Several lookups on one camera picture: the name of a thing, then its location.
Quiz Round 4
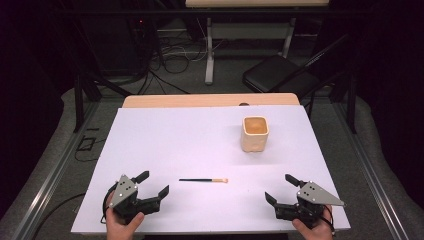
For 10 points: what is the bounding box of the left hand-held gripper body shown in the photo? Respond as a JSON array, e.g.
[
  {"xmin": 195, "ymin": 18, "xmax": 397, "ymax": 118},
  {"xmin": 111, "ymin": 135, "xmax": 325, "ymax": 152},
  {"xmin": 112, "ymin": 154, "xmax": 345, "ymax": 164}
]
[{"xmin": 108, "ymin": 174, "xmax": 162, "ymax": 225}]

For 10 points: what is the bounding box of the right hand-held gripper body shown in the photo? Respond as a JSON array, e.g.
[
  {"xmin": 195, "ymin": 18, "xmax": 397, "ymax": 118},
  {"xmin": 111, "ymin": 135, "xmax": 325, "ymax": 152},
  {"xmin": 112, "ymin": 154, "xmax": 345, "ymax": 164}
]
[{"xmin": 273, "ymin": 180, "xmax": 346, "ymax": 230}]

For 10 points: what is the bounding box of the makeup brush with dark handle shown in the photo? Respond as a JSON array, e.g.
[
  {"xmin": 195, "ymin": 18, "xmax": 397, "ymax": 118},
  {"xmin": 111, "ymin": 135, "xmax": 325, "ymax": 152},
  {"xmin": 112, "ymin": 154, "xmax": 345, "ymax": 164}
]
[{"xmin": 178, "ymin": 177, "xmax": 229, "ymax": 184}]

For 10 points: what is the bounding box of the beige square ceramic cup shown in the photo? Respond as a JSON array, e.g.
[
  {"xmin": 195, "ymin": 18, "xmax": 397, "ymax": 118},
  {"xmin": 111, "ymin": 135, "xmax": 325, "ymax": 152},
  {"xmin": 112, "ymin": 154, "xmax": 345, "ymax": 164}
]
[{"xmin": 240, "ymin": 115, "xmax": 270, "ymax": 154}]

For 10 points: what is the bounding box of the person's right hand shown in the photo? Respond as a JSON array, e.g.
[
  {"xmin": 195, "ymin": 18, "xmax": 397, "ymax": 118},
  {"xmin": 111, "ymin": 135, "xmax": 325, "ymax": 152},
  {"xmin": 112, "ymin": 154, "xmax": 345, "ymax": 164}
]
[{"xmin": 292, "ymin": 204, "xmax": 334, "ymax": 240}]

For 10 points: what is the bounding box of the person's left hand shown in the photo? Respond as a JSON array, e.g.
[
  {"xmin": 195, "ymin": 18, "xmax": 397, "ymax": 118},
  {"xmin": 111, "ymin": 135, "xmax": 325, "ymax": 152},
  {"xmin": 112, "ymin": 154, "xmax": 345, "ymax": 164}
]
[{"xmin": 105, "ymin": 199, "xmax": 146, "ymax": 240}]

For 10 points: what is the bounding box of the white board sheet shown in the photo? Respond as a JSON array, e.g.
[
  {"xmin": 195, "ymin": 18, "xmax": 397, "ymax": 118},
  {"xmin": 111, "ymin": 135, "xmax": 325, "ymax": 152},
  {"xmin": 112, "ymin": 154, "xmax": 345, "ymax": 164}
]
[{"xmin": 70, "ymin": 104, "xmax": 352, "ymax": 234}]

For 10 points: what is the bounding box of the black metal stand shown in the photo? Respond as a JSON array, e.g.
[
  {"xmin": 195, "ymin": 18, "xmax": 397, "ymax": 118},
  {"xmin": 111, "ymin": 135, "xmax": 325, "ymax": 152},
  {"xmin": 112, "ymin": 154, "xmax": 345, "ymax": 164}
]
[
  {"xmin": 328, "ymin": 69, "xmax": 358, "ymax": 135},
  {"xmin": 73, "ymin": 71, "xmax": 133, "ymax": 133}
]

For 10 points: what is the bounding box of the black folding chair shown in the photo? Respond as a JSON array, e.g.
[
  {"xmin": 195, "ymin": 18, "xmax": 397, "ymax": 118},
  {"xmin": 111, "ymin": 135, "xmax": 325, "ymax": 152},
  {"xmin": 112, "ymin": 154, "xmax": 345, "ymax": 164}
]
[{"xmin": 242, "ymin": 33, "xmax": 351, "ymax": 101}]

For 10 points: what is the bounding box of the dark computer tower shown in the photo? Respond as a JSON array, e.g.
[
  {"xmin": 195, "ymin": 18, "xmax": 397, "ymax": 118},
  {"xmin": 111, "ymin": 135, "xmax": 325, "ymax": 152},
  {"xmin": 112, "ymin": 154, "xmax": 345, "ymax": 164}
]
[{"xmin": 99, "ymin": 14, "xmax": 153, "ymax": 76}]

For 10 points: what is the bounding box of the white-legged wooden desk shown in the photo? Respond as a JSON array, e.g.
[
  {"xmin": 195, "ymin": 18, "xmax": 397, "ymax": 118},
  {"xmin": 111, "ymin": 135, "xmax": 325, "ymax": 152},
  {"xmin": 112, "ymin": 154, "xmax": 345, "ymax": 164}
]
[{"xmin": 184, "ymin": 0, "xmax": 331, "ymax": 86}]

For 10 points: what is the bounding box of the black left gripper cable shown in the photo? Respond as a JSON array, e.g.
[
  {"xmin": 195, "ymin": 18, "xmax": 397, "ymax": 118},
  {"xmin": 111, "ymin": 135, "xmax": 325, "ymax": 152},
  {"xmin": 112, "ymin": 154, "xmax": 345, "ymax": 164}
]
[{"xmin": 100, "ymin": 181, "xmax": 118, "ymax": 225}]

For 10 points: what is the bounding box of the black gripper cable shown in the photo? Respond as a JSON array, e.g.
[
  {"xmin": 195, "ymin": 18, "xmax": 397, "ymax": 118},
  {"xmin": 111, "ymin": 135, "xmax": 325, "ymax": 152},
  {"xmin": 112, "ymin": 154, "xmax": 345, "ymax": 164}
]
[
  {"xmin": 321, "ymin": 204, "xmax": 336, "ymax": 233},
  {"xmin": 100, "ymin": 181, "xmax": 118, "ymax": 225}
]

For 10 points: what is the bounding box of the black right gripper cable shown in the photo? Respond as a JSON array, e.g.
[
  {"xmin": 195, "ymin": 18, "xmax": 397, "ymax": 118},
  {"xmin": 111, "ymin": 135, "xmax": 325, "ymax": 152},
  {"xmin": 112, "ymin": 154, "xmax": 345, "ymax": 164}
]
[{"xmin": 321, "ymin": 204, "xmax": 336, "ymax": 233}]

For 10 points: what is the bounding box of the black floor cable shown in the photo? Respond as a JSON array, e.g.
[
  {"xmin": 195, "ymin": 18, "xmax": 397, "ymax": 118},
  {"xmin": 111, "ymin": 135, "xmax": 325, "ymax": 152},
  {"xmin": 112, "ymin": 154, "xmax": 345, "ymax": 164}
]
[{"xmin": 31, "ymin": 192, "xmax": 88, "ymax": 240}]

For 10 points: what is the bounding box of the aluminium floor rail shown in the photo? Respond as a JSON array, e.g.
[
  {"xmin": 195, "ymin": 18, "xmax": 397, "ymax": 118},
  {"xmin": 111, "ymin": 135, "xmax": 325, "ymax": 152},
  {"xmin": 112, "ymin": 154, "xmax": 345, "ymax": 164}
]
[
  {"xmin": 333, "ymin": 99, "xmax": 414, "ymax": 240},
  {"xmin": 11, "ymin": 99, "xmax": 101, "ymax": 240}
]

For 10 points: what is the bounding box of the bundle of floor cables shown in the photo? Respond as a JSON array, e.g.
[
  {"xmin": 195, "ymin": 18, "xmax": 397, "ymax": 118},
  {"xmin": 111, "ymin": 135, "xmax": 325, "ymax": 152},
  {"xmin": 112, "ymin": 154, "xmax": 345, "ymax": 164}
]
[{"xmin": 138, "ymin": 18, "xmax": 214, "ymax": 96}]

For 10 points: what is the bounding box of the black horizontal frame bar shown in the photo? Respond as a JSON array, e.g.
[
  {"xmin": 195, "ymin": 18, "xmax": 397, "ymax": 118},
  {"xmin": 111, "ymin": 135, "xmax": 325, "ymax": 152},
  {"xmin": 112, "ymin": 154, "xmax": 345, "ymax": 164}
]
[{"xmin": 56, "ymin": 7, "xmax": 368, "ymax": 17}]

